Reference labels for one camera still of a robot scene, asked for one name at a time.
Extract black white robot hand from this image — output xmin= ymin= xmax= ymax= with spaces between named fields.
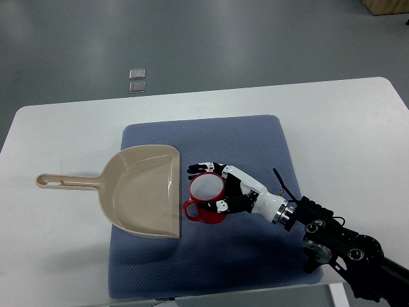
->
xmin=187 ymin=162 xmax=294 ymax=225

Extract red mug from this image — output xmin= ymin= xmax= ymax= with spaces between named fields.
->
xmin=182 ymin=173 xmax=225 ymax=224

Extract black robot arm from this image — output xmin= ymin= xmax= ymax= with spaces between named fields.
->
xmin=273 ymin=196 xmax=408 ymax=306

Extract beige plastic dustpan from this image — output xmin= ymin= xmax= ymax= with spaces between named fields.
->
xmin=36 ymin=145 xmax=181 ymax=239

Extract blue fabric mat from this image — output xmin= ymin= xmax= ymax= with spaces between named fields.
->
xmin=108 ymin=115 xmax=323 ymax=299

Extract white table leg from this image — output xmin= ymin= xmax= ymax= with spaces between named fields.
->
xmin=328 ymin=283 xmax=350 ymax=307

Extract upper metal floor plate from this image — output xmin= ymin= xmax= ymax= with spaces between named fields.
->
xmin=129 ymin=68 xmax=146 ymax=80

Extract wooden box corner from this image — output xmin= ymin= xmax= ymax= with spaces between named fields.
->
xmin=362 ymin=0 xmax=408 ymax=16

